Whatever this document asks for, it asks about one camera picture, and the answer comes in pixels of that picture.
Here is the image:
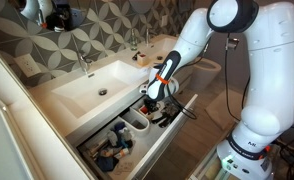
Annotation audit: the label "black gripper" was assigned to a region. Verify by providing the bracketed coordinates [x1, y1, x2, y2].
[144, 98, 159, 113]

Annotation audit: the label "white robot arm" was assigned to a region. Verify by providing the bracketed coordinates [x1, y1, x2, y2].
[147, 0, 294, 161]

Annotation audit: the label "white curved drawer divider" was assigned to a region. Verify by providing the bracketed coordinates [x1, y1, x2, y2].
[121, 108, 150, 137]

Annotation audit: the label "toiletries pile in drawer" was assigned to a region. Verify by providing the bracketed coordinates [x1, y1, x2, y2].
[85, 121, 133, 172]

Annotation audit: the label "open white vanity drawer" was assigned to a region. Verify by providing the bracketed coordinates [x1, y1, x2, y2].
[77, 94, 198, 180]

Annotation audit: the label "closed white vanity drawers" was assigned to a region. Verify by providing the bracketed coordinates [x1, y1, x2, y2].
[174, 70, 192, 94]

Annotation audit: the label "white square container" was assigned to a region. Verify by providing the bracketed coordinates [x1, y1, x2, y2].
[137, 54, 149, 66]

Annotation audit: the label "white toilet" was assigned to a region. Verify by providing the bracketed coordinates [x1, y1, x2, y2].
[189, 58, 221, 91]

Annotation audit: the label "clear glass soap bottle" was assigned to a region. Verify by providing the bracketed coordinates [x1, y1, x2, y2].
[130, 29, 137, 51]

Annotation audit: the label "white rectangular sink basin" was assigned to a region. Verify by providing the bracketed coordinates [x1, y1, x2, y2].
[52, 60, 148, 118]

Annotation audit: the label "beige floor mat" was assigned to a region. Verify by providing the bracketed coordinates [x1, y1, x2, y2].
[205, 90, 242, 130]

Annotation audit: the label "chrome faucet near window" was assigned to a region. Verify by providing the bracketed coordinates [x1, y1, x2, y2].
[78, 52, 92, 74]

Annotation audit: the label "chrome toilet paper holder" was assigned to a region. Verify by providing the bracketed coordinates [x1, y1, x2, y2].
[226, 38, 239, 50]

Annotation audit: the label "black tangled cable bundle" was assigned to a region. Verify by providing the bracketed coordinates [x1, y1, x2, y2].
[152, 103, 181, 128]

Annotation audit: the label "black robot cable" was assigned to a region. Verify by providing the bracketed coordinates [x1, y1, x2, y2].
[168, 94, 199, 121]

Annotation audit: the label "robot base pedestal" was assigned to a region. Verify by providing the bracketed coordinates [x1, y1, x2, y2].
[188, 139, 275, 180]

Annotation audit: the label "round wall mirror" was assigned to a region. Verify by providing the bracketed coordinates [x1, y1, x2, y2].
[7, 0, 91, 32]

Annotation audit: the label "white wall outlet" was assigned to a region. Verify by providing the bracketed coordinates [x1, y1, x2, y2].
[15, 54, 41, 77]

